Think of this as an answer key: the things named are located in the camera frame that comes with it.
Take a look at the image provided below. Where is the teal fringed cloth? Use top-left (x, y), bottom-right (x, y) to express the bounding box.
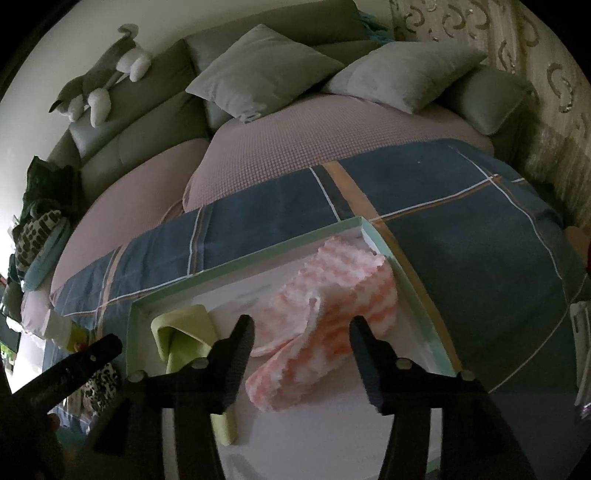
top-left (359, 11), bottom-right (394, 45)

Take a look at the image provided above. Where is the blue plaid blanket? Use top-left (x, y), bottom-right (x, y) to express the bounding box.
top-left (50, 138), bottom-right (587, 393)

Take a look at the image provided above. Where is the yellow green cloth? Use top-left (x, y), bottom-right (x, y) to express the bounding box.
top-left (151, 304), bottom-right (241, 446)

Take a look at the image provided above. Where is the green edged shallow box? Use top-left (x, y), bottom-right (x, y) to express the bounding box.
top-left (124, 217), bottom-right (462, 480)

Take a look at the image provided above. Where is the grey white plush toy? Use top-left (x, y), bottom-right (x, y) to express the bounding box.
top-left (50, 25), bottom-right (153, 128)

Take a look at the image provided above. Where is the dark clothes pile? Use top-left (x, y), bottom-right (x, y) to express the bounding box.
top-left (23, 156), bottom-right (85, 219)

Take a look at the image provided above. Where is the green sofa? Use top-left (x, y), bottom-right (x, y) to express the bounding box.
top-left (46, 0), bottom-right (536, 171)

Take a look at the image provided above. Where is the pink white checked towel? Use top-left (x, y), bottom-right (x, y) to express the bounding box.
top-left (245, 235), bottom-right (399, 414)

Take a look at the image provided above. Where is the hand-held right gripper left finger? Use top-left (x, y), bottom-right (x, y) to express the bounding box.
top-left (83, 315), bottom-right (256, 480)

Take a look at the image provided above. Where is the small green cushion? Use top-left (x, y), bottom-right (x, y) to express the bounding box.
top-left (443, 65), bottom-right (532, 136)

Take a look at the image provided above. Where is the light grey cushion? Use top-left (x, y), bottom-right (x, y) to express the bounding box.
top-left (322, 41), bottom-right (488, 114)

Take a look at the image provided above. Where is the white bottle red green label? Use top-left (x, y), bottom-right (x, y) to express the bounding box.
top-left (45, 309), bottom-right (88, 354)

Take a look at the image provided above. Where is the leopard print pillow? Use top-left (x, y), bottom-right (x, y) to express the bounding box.
top-left (13, 210), bottom-right (63, 274)

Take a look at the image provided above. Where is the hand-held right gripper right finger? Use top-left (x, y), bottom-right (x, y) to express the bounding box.
top-left (349, 318), bottom-right (539, 480)

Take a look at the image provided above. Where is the small leopard print cloth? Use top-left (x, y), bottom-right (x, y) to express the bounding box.
top-left (83, 362), bottom-right (122, 416)

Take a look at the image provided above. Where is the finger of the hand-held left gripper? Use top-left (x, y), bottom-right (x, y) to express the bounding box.
top-left (11, 335), bottom-right (123, 416)

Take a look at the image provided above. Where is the large grey green cushion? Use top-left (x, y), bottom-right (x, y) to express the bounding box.
top-left (185, 24), bottom-right (345, 123)

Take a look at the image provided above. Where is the patterned beige curtain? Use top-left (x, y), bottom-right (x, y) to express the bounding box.
top-left (390, 0), bottom-right (591, 232)

